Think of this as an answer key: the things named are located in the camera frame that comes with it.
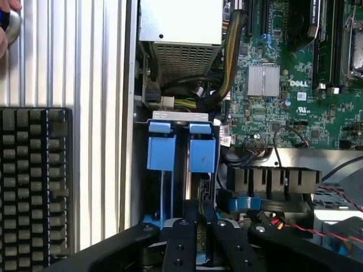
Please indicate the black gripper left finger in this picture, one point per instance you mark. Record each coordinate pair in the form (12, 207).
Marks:
(178, 243)

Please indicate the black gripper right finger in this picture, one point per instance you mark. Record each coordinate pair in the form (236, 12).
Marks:
(238, 249)

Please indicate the person's hand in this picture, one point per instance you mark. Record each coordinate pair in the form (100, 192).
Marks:
(11, 4)

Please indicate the black slotted plastic fan shroud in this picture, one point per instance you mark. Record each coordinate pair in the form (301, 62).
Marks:
(272, 178)

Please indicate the green Dell motherboard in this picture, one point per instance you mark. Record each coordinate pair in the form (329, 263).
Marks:
(312, 113)

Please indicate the black keyboard with grey keys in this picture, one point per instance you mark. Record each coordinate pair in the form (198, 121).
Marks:
(31, 184)

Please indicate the silver chipset heatsink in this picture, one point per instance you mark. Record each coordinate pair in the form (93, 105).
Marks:
(262, 80)

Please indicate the silver open PC case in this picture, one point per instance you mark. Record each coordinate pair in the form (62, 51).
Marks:
(129, 71)

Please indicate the silver power supply unit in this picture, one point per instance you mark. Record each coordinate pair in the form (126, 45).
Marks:
(181, 22)

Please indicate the black RAM slots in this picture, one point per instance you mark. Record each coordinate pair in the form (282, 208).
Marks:
(329, 42)

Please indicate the silver CPU socket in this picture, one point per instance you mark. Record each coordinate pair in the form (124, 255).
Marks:
(354, 48)

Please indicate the black expansion slot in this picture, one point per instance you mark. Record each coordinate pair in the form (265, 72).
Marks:
(250, 17)
(265, 14)

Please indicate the black CPU cooler shroud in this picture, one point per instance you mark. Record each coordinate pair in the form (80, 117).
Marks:
(302, 22)

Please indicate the silver disk bay bracket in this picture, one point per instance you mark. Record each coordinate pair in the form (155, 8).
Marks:
(180, 115)

